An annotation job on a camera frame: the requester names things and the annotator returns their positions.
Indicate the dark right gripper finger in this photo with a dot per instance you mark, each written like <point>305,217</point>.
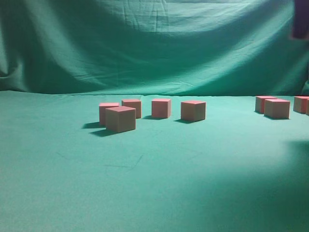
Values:
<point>300,28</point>

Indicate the pink cube column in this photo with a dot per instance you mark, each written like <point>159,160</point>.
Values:
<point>300,104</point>
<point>102,110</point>
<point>193,110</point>
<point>260,103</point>
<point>277,109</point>
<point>161,108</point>
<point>120,119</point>
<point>134,103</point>

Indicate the green cloth backdrop and cover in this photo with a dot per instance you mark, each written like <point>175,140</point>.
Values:
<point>235,171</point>

